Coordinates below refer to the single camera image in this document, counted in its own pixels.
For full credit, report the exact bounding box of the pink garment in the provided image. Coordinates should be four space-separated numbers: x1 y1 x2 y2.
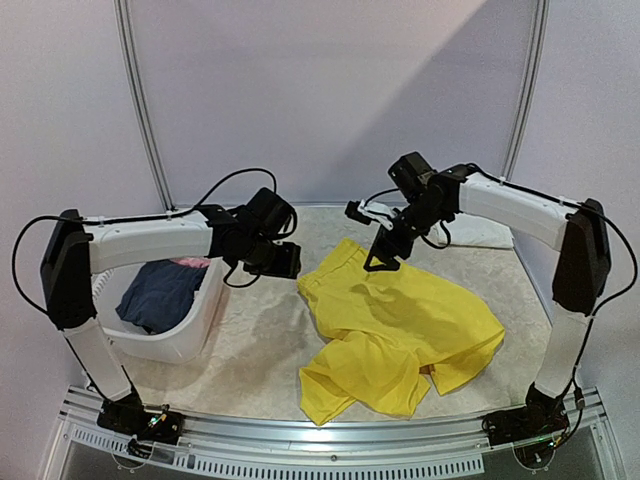
172 257 211 269

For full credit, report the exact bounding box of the dark blue garment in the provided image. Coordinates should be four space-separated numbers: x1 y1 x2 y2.
115 260 208 334

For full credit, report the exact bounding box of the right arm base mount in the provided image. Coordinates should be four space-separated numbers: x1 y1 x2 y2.
481 389 586 448

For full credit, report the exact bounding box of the yellow garment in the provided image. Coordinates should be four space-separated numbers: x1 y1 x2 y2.
298 238 505 425

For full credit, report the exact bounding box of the front aluminium rail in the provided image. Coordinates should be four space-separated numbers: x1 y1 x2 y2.
44 387 626 479

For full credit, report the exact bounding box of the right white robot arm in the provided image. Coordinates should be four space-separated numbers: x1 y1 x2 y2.
354 152 612 436

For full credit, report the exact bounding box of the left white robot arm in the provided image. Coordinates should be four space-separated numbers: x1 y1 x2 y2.
40 188 301 434

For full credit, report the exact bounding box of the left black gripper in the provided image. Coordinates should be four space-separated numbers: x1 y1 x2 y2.
243 236 302 280

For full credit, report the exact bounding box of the white t-shirt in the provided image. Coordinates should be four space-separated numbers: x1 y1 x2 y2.
428 214 514 250

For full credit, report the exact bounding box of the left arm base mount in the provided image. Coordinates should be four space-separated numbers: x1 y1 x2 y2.
97 393 186 445

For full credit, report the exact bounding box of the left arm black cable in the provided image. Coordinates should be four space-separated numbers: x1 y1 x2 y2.
10 215 66 316

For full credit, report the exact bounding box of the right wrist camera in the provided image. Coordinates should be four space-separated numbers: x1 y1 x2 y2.
345 200 397 230

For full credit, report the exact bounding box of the white plastic laundry basket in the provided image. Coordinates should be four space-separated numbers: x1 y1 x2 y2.
92 260 223 364

